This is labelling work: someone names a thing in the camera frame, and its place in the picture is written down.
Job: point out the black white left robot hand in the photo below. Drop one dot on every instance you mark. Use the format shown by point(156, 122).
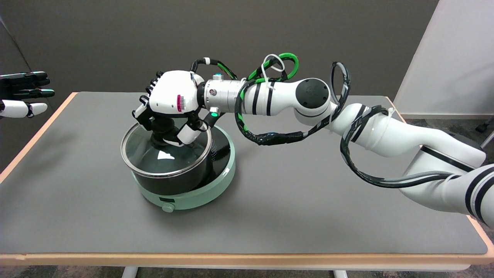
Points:
point(15, 108)

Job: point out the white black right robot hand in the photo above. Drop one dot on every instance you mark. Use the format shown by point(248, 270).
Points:
point(171, 92)

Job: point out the glass pot lid black knob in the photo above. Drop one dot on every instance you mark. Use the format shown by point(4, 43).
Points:
point(170, 160)

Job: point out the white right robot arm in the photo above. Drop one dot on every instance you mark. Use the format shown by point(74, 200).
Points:
point(386, 127)

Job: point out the mint green induction cooker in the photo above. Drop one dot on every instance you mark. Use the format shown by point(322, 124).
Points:
point(210, 185)

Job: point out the white table leg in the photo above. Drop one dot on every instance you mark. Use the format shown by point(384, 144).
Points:
point(340, 274)
point(129, 272)

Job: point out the dark wheeled chair base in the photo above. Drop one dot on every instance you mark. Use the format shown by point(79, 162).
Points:
point(487, 129)

